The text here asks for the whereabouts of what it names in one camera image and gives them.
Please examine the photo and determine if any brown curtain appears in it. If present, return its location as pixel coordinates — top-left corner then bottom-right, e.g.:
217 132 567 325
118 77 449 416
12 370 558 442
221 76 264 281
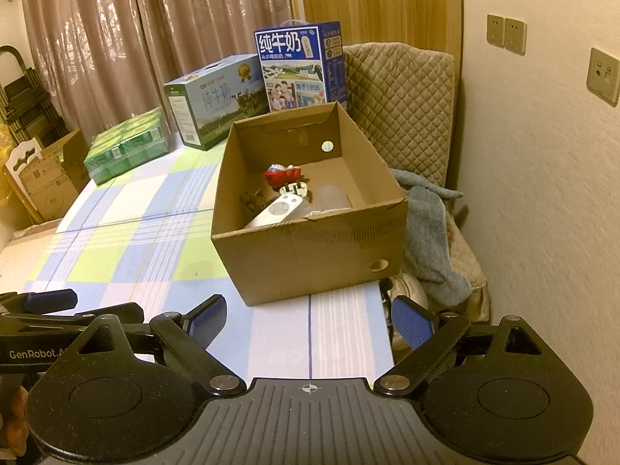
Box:
19 0 296 141

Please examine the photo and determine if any printed cardboard box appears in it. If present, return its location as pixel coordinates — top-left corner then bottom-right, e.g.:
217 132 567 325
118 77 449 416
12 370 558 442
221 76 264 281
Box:
19 128 90 221

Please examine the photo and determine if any pack of green drink cartons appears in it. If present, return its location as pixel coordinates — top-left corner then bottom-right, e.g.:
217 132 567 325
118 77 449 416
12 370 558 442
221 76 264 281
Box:
84 108 171 186

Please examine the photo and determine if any white remote control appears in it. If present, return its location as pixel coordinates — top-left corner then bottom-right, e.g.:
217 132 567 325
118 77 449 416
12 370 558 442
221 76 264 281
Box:
242 193 305 229

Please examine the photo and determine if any person's left hand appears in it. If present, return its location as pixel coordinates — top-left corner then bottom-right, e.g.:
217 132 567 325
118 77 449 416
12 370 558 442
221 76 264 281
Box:
0 382 30 446

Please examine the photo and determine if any blue milk carton box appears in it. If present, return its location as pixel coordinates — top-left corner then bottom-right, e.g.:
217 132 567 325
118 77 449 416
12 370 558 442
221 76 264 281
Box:
254 20 347 113

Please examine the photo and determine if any red and blue cat toy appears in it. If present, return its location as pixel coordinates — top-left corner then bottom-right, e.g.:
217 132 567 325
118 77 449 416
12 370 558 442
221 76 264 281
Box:
263 165 303 187

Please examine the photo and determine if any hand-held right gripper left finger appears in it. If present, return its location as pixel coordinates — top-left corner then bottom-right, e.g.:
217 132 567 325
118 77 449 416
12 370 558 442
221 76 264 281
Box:
77 293 245 395

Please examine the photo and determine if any grey towel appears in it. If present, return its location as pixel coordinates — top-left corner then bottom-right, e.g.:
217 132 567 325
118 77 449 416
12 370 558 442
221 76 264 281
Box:
390 169 473 307

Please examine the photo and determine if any white wooden chair back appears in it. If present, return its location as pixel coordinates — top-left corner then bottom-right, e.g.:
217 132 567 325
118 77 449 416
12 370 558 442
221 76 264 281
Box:
2 138 47 226

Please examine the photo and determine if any dark folding rack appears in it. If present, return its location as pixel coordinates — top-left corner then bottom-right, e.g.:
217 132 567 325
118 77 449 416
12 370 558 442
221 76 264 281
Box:
0 45 71 143

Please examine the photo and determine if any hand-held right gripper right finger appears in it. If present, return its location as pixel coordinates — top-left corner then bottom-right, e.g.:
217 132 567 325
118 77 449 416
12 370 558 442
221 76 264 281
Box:
375 294 543 395

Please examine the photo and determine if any green milk carton box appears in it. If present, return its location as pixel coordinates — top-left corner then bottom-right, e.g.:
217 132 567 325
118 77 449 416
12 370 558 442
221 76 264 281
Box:
163 54 269 151

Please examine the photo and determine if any chair with quilted cover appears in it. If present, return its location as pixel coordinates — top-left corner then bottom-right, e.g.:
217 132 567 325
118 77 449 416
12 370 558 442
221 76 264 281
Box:
341 43 490 323

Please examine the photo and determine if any beige wall data socket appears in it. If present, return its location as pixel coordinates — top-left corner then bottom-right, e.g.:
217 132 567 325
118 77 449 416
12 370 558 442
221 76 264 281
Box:
586 47 620 106

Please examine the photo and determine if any translucent plastic bottle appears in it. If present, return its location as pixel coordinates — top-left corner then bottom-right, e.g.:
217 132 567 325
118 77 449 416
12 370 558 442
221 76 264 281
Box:
310 181 352 211

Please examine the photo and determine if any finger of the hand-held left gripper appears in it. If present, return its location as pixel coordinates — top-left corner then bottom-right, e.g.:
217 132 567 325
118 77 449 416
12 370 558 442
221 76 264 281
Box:
0 301 146 344
0 289 79 318

